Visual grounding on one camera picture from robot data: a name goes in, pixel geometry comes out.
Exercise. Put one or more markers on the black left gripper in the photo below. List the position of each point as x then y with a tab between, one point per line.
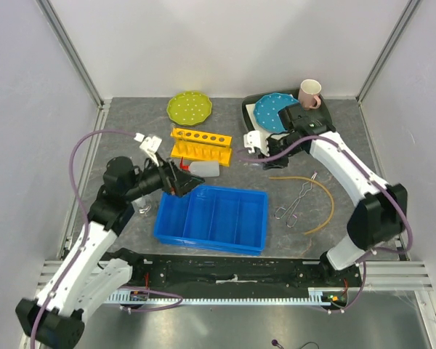
174	179

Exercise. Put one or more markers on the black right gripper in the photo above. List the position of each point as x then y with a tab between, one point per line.
275	163

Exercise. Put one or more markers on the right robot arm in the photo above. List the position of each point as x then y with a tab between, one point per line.
380	208

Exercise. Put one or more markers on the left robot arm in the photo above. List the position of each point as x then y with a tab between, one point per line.
57	316

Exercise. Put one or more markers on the white wash bottle red cap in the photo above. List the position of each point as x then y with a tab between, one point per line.
201	168

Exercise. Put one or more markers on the metal crucible tongs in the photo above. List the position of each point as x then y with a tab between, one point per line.
289	212

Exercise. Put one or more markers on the yellow test tube rack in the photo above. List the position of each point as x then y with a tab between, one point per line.
202	146

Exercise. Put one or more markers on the round glass flask white stopper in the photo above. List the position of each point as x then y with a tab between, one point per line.
143	204

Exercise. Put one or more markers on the blue polka dot plate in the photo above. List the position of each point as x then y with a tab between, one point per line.
267	108

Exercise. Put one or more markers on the blue divided plastic bin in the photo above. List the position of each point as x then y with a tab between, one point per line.
215	218

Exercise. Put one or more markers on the dark grey tray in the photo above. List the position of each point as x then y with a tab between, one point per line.
247	112

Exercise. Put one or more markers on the tan rubber tube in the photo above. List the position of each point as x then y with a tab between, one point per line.
328	206

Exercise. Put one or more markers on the pink mug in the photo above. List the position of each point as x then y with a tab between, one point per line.
309	94

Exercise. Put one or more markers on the green polka dot plate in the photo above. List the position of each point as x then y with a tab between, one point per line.
189	108

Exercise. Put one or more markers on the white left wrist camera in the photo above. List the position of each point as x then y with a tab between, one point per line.
149	144

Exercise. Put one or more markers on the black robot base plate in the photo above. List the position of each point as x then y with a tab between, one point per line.
188	275

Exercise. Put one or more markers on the white cable duct strip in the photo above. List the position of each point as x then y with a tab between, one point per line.
129	297

